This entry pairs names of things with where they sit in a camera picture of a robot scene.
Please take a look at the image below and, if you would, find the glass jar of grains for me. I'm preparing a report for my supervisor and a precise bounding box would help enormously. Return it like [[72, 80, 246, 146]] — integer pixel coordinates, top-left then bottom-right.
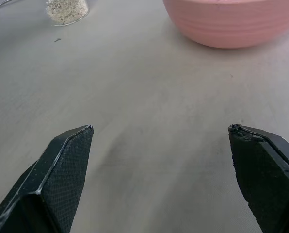
[[45, 0, 90, 27]]

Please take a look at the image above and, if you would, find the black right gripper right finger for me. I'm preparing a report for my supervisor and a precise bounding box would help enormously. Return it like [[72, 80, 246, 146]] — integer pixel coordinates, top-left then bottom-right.
[[227, 123, 289, 233]]

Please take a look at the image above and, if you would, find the pink ribbed bowl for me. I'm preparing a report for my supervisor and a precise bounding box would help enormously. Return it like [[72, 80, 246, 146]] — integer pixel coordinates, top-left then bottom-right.
[[162, 0, 289, 49]]

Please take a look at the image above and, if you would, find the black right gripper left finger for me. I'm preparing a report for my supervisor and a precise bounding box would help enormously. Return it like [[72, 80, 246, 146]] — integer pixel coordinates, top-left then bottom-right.
[[0, 124, 95, 233]]

